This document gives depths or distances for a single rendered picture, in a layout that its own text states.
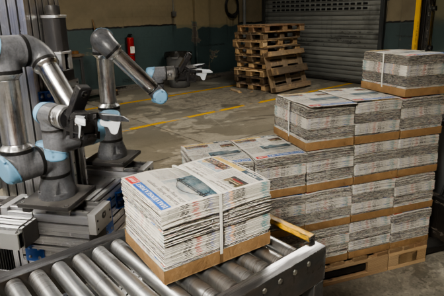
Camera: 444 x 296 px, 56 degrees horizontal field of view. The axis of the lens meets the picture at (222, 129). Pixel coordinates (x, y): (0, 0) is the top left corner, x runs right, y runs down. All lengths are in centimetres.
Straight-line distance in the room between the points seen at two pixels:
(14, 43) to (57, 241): 80
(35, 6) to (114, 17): 706
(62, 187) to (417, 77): 186
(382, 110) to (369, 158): 27
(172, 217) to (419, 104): 175
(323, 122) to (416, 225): 99
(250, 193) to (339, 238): 131
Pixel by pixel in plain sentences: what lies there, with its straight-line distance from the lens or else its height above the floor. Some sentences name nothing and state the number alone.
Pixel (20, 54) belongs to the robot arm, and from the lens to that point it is 165.
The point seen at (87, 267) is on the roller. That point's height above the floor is 80.
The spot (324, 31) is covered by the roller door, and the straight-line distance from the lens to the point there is 1010.
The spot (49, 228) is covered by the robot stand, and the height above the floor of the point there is 70.
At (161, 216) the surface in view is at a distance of 113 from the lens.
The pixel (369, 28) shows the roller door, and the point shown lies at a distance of 947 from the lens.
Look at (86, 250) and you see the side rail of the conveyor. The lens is 147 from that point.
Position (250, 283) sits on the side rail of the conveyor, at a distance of 124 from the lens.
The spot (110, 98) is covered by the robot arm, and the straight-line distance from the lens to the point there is 230.
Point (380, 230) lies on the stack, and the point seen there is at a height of 28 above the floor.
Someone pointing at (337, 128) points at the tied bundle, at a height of 94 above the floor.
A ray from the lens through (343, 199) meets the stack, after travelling 242.
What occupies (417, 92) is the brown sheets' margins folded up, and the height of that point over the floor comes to 109.
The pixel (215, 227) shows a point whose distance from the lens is 124.
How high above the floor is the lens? 152
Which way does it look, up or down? 15 degrees down
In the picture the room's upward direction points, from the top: 1 degrees counter-clockwise
